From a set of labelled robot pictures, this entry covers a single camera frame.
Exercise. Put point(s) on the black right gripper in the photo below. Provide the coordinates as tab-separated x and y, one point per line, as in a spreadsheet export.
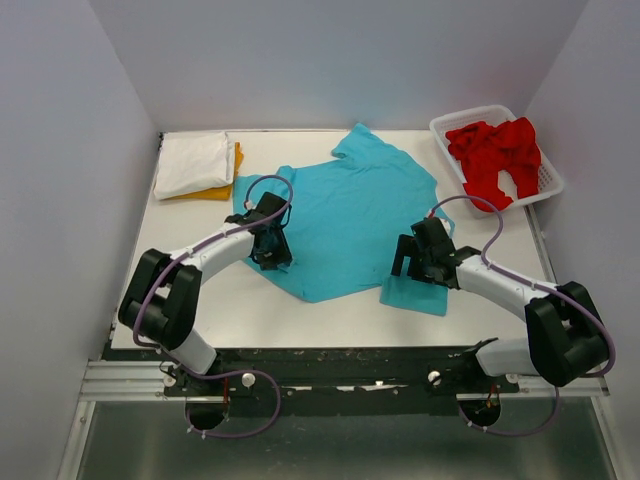
406	247

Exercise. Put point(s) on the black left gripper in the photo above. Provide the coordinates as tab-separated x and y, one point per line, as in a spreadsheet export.
282	256

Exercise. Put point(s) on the teal t shirt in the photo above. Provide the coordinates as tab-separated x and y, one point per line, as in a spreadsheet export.
347	215

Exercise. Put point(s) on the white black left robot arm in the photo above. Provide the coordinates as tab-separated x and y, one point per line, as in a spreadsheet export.
161	300

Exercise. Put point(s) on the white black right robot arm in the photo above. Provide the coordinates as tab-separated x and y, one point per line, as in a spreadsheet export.
565	337

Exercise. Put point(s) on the folded yellow t shirt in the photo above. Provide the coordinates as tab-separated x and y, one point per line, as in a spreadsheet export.
218	193

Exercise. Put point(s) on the folded white t shirt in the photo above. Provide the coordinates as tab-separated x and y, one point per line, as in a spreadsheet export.
193	161

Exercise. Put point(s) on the red t shirt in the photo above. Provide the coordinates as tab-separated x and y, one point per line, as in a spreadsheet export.
484	151

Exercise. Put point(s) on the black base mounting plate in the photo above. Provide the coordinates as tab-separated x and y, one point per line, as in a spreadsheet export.
253	382

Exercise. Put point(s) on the aluminium frame rail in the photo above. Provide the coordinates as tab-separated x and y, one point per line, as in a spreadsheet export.
125	428

